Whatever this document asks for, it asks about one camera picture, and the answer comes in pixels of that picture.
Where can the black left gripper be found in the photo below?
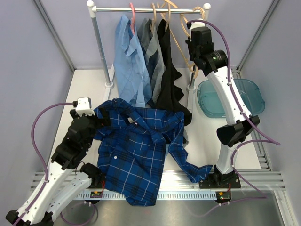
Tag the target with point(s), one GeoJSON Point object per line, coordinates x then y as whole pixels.
{"type": "Point", "coordinates": [103, 122]}

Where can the blue plaid shirt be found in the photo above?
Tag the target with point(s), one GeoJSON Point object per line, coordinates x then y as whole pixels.
{"type": "Point", "coordinates": [132, 150]}

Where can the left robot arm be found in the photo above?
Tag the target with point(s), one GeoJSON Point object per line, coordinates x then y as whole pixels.
{"type": "Point", "coordinates": [49, 198]}

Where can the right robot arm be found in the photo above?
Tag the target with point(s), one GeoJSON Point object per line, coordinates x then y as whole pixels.
{"type": "Point", "coordinates": [240, 122]}

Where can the light blue shirt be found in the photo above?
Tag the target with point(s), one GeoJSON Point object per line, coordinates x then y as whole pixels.
{"type": "Point", "coordinates": [133, 80]}

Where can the black shirt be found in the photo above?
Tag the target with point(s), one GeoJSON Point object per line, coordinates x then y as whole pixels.
{"type": "Point", "coordinates": [170, 94]}

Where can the grey shirt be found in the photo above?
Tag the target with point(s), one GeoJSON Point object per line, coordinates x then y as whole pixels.
{"type": "Point", "coordinates": [153, 56]}

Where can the pink plastic hanger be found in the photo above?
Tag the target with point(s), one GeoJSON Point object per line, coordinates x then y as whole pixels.
{"type": "Point", "coordinates": [132, 24]}

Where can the beige hanger with grey shirt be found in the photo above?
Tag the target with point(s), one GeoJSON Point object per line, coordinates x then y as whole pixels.
{"type": "Point", "coordinates": [153, 22]}

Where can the beige hanger with black shirt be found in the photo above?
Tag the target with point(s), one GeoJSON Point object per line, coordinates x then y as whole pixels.
{"type": "Point", "coordinates": [169, 17]}

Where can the white and chrome clothes rack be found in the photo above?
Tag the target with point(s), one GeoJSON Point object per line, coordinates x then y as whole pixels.
{"type": "Point", "coordinates": [93, 9]}

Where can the teal transparent plastic tray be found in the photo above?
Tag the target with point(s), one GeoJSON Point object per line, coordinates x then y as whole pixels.
{"type": "Point", "coordinates": [211, 105]}

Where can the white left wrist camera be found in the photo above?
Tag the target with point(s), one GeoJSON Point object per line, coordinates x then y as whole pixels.
{"type": "Point", "coordinates": [84, 107]}

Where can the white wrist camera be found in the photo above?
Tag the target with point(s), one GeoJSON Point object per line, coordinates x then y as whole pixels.
{"type": "Point", "coordinates": [192, 25]}
{"type": "Point", "coordinates": [84, 107]}

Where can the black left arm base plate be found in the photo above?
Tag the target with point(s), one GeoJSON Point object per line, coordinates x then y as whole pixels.
{"type": "Point", "coordinates": [98, 181]}

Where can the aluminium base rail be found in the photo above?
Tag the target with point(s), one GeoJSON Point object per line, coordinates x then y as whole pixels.
{"type": "Point", "coordinates": [176, 180]}

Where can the light blue slotted cable duct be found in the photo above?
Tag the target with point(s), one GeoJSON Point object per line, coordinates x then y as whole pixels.
{"type": "Point", "coordinates": [162, 195]}

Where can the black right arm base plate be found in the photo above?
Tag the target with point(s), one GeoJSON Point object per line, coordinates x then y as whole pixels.
{"type": "Point", "coordinates": [216, 180]}

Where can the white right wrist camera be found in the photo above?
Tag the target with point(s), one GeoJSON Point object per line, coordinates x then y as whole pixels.
{"type": "Point", "coordinates": [192, 25]}

